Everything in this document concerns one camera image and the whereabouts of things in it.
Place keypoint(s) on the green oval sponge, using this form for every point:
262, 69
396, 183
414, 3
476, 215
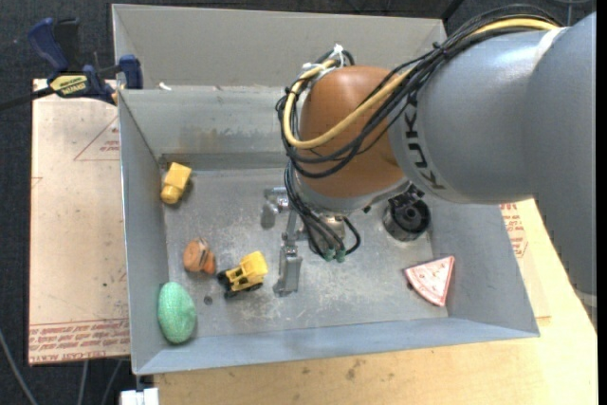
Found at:
176, 313

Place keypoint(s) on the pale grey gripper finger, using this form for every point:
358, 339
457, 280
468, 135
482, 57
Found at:
269, 213
289, 272

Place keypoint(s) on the yellow toy bulldozer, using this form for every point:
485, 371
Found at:
245, 275

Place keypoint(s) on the grey metal bin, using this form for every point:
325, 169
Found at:
332, 313

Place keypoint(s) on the black cylinder on white bracket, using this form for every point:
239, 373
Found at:
408, 217

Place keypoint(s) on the orange-brown toy figure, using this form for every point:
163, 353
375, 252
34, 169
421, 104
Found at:
196, 257

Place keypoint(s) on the yellow toy block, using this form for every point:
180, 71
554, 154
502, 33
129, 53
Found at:
175, 181

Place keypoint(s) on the brown cardboard board, red print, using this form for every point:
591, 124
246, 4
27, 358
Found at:
71, 227

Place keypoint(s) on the pink toy pizza slice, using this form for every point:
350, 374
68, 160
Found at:
434, 280

